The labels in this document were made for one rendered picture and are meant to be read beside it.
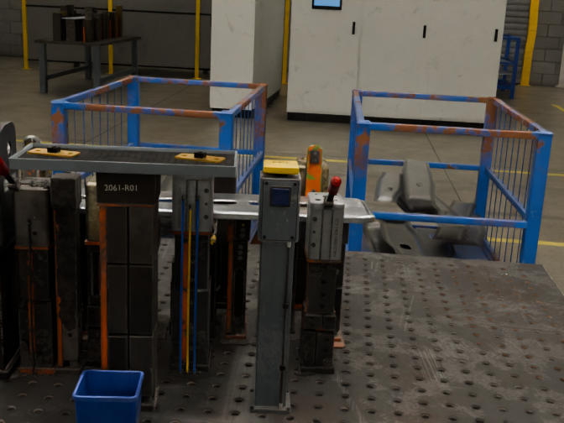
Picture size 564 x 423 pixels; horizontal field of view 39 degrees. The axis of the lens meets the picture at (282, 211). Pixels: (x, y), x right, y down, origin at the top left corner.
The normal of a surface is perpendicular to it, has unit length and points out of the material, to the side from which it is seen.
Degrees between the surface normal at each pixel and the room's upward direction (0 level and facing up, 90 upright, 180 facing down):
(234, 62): 90
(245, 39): 90
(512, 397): 0
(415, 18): 90
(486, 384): 0
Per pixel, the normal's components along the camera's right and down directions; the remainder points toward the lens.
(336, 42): -0.07, 0.26
